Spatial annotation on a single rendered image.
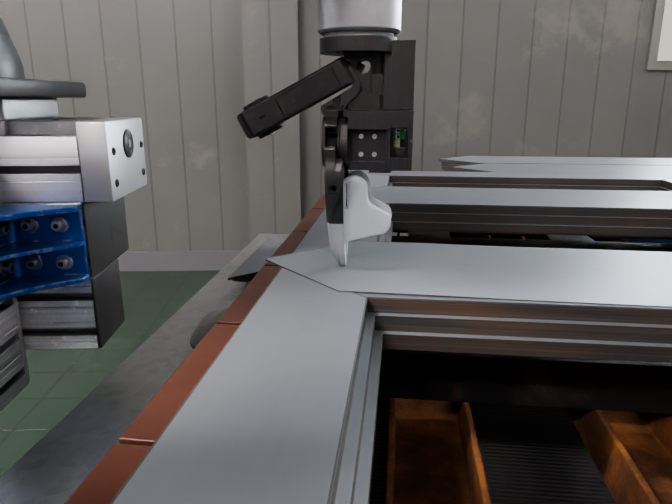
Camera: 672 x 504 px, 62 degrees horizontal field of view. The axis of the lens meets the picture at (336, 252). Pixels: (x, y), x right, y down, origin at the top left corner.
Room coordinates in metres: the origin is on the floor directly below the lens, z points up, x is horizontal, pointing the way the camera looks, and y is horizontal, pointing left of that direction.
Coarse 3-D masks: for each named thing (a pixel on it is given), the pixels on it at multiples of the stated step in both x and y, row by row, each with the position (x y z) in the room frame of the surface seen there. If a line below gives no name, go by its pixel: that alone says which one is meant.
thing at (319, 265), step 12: (300, 252) 0.59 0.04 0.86; (312, 252) 0.59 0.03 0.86; (324, 252) 0.59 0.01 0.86; (348, 252) 0.59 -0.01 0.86; (300, 264) 0.54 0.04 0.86; (312, 264) 0.54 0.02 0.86; (324, 264) 0.54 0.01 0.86; (336, 264) 0.54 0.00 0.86; (348, 264) 0.54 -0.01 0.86; (312, 276) 0.50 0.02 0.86; (324, 276) 0.50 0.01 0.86; (336, 276) 0.50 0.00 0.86; (336, 288) 0.47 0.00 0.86
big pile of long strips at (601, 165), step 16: (448, 160) 1.61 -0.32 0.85; (464, 160) 1.59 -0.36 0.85; (480, 160) 1.59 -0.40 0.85; (496, 160) 1.59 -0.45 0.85; (512, 160) 1.59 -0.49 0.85; (528, 160) 1.59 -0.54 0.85; (544, 160) 1.59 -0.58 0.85; (560, 160) 1.59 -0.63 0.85; (576, 160) 1.59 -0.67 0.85; (592, 160) 1.59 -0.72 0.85; (608, 160) 1.59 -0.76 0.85; (624, 160) 1.59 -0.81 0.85; (640, 160) 1.59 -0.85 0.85; (656, 160) 1.59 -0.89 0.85
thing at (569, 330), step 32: (416, 224) 0.87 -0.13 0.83; (448, 224) 0.87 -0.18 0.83; (480, 224) 0.86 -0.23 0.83; (512, 224) 0.86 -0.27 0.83; (544, 224) 0.86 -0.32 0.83; (576, 224) 0.85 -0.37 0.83; (608, 224) 0.85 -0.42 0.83; (640, 224) 0.84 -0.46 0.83; (384, 320) 0.44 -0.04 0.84; (416, 320) 0.44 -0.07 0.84; (448, 320) 0.44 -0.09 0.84; (480, 320) 0.43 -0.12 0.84; (512, 320) 0.43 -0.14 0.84; (544, 320) 0.43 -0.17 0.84; (576, 320) 0.43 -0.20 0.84; (608, 320) 0.43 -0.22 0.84; (640, 320) 0.43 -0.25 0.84; (480, 352) 0.43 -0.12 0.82; (512, 352) 0.42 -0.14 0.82; (544, 352) 0.42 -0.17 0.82; (576, 352) 0.42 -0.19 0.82; (608, 352) 0.41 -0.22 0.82; (640, 352) 0.41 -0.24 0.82; (352, 384) 0.31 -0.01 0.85; (352, 416) 0.29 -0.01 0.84; (352, 448) 0.26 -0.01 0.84; (352, 480) 0.23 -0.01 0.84
